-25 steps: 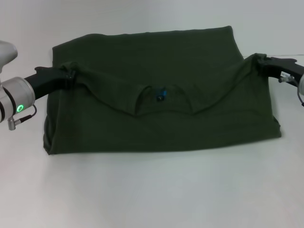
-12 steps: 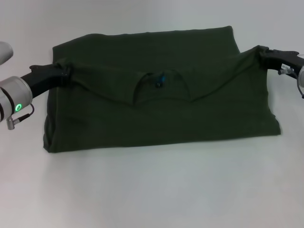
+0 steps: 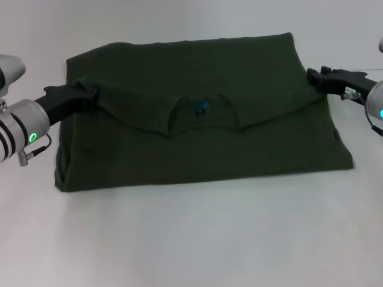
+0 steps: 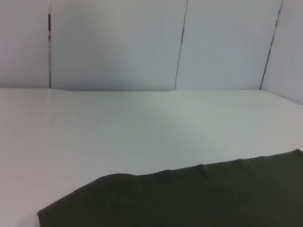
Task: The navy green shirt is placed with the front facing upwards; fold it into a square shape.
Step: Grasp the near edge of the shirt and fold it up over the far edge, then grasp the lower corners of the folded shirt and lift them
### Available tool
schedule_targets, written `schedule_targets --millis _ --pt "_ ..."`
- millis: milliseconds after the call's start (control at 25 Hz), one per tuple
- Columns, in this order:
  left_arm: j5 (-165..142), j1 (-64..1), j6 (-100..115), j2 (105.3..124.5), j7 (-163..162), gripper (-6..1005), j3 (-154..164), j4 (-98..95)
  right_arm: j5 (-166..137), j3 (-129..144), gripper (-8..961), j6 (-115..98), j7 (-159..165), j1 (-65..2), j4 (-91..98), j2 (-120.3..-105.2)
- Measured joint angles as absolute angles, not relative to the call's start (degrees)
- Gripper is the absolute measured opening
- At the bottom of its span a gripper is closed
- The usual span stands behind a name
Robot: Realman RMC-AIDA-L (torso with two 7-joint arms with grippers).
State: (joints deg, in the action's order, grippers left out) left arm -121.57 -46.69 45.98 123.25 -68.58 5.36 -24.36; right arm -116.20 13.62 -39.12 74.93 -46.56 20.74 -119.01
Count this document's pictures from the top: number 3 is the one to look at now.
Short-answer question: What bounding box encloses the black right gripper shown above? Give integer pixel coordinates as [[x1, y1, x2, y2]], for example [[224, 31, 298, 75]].
[[306, 66, 378, 105]]

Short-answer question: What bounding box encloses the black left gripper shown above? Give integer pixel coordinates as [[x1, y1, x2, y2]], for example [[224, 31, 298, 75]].
[[34, 84, 102, 129]]

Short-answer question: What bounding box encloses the dark green FREE T-shirt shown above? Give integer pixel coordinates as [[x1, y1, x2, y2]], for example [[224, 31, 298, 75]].
[[53, 32, 356, 194]]

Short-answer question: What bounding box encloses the right gripper cable with plug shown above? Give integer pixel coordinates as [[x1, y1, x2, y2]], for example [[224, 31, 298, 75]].
[[340, 91, 383, 133]]

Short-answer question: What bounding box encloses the gripper cable with plug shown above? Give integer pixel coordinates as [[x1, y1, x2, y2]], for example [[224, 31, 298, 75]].
[[17, 133, 54, 167], [340, 91, 383, 133]]

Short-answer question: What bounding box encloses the left gripper cable with plug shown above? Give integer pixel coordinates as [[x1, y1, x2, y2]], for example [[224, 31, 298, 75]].
[[17, 133, 54, 167]]

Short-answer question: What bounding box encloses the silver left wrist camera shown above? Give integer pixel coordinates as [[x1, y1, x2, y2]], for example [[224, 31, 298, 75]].
[[0, 53, 27, 98]]

